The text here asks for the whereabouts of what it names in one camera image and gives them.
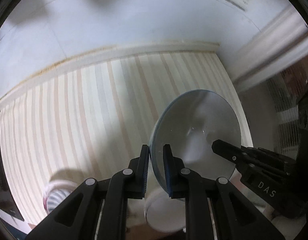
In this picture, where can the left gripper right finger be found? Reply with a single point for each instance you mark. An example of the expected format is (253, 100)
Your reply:
(214, 209)

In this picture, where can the white plate blue leaves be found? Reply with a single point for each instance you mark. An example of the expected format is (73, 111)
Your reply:
(56, 192)

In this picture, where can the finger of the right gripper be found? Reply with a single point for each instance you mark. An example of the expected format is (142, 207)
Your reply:
(240, 156)

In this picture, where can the white bowl red roses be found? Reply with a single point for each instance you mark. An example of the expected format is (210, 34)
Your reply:
(163, 213)

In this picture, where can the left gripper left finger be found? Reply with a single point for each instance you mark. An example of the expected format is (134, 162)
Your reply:
(97, 209)

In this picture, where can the black induction cooktop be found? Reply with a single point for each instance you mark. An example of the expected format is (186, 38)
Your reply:
(7, 203)

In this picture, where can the white bowl blue dots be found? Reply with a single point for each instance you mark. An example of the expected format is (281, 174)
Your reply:
(190, 125)

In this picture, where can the striped table cloth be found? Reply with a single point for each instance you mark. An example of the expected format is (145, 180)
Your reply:
(90, 122)

